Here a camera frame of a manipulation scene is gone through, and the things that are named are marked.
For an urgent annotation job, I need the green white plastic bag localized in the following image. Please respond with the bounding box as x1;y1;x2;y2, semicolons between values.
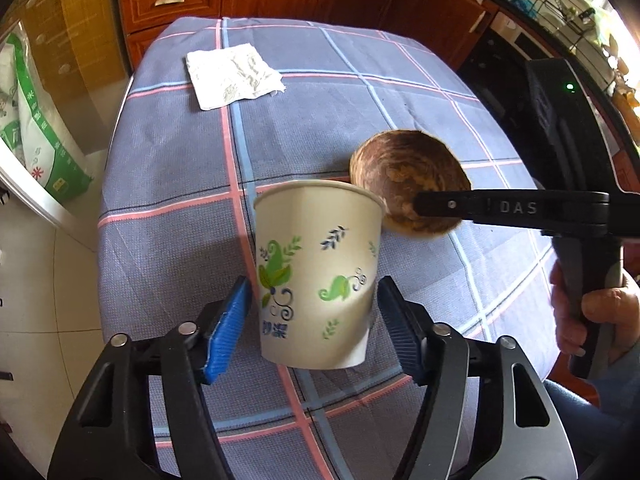
1;23;93;203

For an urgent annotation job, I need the flat white paper piece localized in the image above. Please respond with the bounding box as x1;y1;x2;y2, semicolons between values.
186;44;285;112

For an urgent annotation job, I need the person's right hand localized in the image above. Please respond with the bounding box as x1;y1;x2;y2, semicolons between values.
550;261;639;364

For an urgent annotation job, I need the black built-in oven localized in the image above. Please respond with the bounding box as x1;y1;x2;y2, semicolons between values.
458;11;561;184

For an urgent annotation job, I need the blue checkered tablecloth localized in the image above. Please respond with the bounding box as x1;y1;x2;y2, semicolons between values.
98;18;558;479

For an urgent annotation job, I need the white floral paper cup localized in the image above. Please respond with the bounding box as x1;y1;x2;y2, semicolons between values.
254;180;385;370

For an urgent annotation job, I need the brown coconut shell bowl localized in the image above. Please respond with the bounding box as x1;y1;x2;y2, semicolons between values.
349;130;471;238

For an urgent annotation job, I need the dish drying rack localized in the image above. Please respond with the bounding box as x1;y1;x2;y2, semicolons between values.
532;0;620;91

